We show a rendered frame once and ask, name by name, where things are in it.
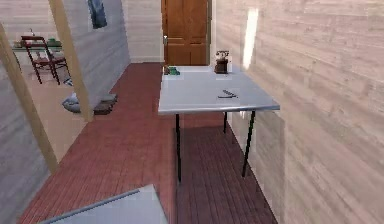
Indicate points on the grey table with black legs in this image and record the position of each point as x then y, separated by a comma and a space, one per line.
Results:
200, 93

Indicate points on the black thin pen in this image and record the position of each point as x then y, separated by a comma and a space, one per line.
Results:
228, 95

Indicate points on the green small object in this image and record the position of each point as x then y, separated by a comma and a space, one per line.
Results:
172, 70

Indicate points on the brown wooden room door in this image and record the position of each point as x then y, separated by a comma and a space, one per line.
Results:
186, 30

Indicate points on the grey flat tabletop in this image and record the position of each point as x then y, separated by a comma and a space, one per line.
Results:
123, 210

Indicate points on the red wooden chair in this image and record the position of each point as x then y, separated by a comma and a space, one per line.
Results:
45, 60

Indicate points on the green bowl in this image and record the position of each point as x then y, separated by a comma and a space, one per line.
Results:
52, 42

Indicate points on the green dining table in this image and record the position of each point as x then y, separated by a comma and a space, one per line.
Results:
23, 47

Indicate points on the blue framed wall picture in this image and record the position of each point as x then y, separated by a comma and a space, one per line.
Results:
97, 13

